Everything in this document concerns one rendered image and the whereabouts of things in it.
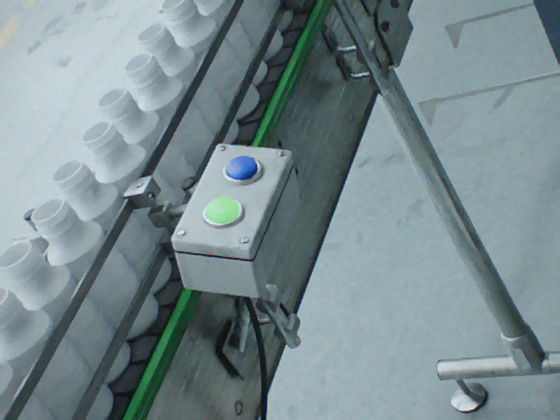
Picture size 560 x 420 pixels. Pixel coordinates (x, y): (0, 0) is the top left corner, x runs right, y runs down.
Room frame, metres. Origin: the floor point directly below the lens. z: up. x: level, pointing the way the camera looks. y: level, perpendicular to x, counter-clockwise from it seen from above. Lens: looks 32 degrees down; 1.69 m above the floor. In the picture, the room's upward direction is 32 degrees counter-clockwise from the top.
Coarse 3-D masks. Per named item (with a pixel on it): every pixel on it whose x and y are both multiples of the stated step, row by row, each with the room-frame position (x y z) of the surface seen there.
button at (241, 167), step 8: (232, 160) 1.02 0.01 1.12; (240, 160) 1.02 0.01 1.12; (248, 160) 1.01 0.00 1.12; (232, 168) 1.01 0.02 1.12; (240, 168) 1.01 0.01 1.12; (248, 168) 1.00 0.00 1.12; (256, 168) 1.00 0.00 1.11; (232, 176) 1.00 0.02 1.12; (240, 176) 1.00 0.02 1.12; (248, 176) 1.00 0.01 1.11
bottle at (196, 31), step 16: (176, 0) 1.35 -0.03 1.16; (192, 0) 1.33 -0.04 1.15; (176, 16) 1.32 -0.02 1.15; (192, 16) 1.32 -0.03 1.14; (208, 16) 1.34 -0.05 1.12; (176, 32) 1.33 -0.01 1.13; (192, 32) 1.32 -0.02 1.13; (208, 32) 1.31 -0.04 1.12; (192, 48) 1.31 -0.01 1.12; (224, 48) 1.32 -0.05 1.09; (224, 64) 1.31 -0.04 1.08; (240, 64) 1.33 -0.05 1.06; (224, 80) 1.31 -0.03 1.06; (240, 80) 1.31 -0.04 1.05; (224, 96) 1.31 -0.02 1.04; (256, 96) 1.32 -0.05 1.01; (240, 112) 1.31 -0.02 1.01
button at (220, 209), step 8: (216, 200) 0.97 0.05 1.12; (224, 200) 0.97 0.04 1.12; (232, 200) 0.97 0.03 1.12; (208, 208) 0.97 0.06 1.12; (216, 208) 0.96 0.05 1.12; (224, 208) 0.96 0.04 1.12; (232, 208) 0.96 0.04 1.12; (208, 216) 0.96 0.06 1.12; (216, 216) 0.95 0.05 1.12; (224, 216) 0.95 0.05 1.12; (232, 216) 0.95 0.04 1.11
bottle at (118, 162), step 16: (96, 128) 1.16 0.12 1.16; (112, 128) 1.14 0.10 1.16; (96, 144) 1.13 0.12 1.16; (112, 144) 1.13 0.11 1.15; (128, 144) 1.15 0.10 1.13; (96, 160) 1.14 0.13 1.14; (112, 160) 1.13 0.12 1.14; (128, 160) 1.13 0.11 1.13; (144, 160) 1.13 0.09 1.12; (96, 176) 1.15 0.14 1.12; (112, 176) 1.12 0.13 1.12; (128, 176) 1.12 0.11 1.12; (160, 176) 1.14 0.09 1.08; (160, 192) 1.13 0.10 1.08; (144, 208) 1.12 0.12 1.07; (144, 224) 1.12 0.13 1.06
